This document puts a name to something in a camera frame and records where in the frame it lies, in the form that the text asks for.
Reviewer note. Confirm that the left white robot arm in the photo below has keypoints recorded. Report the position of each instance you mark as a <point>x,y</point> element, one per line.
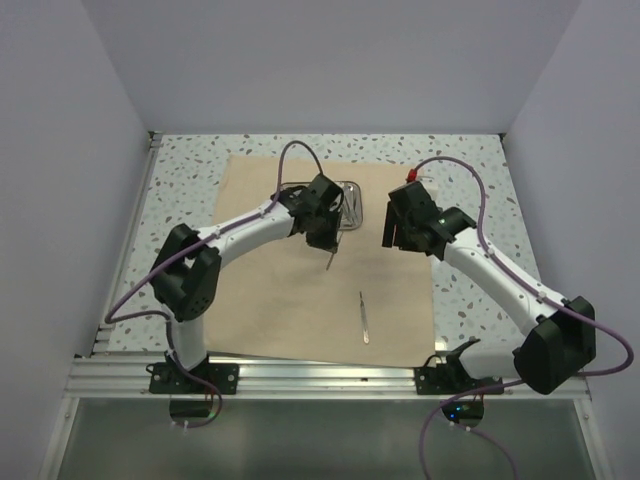
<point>185,275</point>

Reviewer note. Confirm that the beige cloth wrap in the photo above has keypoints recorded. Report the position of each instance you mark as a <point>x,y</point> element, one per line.
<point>279,301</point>

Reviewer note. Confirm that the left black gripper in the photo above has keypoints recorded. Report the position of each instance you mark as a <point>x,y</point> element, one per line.
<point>328,243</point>

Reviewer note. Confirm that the steel instrument tray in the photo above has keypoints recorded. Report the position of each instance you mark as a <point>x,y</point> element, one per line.
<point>295,187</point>

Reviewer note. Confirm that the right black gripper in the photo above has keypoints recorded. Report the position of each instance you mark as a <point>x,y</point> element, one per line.
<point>392,222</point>

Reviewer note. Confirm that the steel scalpel handle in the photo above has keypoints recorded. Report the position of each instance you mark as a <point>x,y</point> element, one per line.
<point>331,259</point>
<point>363,318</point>

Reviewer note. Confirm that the aluminium rail frame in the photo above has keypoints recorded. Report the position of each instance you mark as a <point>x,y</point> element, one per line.
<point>296,419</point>

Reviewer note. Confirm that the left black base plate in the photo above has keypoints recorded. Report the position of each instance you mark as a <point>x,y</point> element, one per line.
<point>166,378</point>

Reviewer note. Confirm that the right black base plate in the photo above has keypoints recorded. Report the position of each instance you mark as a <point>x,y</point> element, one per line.
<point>443,379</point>

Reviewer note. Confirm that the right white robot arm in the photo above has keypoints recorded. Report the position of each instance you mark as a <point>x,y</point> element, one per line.
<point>557,337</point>

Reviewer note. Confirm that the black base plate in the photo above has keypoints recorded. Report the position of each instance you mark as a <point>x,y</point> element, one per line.
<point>166,378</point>
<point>443,379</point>

